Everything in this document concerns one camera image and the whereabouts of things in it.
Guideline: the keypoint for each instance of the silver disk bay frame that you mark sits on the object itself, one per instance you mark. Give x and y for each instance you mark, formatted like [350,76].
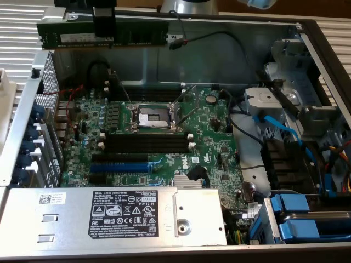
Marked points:
[270,222]

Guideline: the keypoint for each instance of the thin metal locking lever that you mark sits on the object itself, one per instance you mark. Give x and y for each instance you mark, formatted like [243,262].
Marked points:
[153,127]

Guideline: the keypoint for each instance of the blue drive caddy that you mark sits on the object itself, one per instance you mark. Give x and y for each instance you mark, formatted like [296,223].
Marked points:
[293,203]
[301,230]

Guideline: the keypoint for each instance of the round coin cell battery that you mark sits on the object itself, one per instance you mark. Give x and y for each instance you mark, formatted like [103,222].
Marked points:
[210,98]

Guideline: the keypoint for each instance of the blue card retention clip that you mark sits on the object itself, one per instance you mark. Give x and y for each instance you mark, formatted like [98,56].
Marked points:
[32,133]
[28,146]
[24,161]
[15,186]
[20,175]
[37,112]

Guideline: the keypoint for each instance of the black metal strut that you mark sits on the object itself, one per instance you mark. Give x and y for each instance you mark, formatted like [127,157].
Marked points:
[285,100]

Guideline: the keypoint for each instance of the metal CPU socket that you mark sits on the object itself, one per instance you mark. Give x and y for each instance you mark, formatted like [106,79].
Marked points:
[174,115]

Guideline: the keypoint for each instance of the grey metal latch bracket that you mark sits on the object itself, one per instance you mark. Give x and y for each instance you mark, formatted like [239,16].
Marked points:
[263,101]

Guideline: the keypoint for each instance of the blue expansion slot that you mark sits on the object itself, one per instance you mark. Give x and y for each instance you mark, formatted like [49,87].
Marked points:
[118,167]

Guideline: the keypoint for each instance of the silver finned chipset heatsink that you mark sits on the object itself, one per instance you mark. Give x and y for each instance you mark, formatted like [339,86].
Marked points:
[181,183]

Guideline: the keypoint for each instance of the blue plastic rail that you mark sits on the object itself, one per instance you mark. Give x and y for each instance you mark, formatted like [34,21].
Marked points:
[255,230]

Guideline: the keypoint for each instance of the black plastic drive bracket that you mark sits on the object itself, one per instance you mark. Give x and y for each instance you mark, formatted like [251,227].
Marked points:
[285,161]

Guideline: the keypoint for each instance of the grey metal drive cage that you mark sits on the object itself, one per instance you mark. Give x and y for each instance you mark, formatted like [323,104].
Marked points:
[315,115]

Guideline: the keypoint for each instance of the green RAM stick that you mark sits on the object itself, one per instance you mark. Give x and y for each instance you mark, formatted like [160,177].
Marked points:
[137,35]

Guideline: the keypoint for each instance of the long black expansion slot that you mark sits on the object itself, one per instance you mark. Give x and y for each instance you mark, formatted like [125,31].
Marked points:
[118,157]

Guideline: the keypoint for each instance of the grey metal PC case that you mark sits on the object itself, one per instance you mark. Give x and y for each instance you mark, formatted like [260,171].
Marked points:
[205,63]

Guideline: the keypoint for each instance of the black thumb screw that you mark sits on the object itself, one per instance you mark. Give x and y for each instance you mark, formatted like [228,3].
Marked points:
[36,73]

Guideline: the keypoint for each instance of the silver power supply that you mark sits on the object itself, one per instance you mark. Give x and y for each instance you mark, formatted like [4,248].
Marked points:
[68,219]

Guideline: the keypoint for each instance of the green motherboard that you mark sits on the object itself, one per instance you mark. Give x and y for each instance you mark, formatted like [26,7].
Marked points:
[208,137]

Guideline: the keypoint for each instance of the short black expansion slot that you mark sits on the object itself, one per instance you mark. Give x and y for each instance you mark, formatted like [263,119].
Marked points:
[97,179]

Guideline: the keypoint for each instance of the metal port connector block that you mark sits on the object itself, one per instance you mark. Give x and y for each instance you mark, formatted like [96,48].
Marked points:
[64,120]

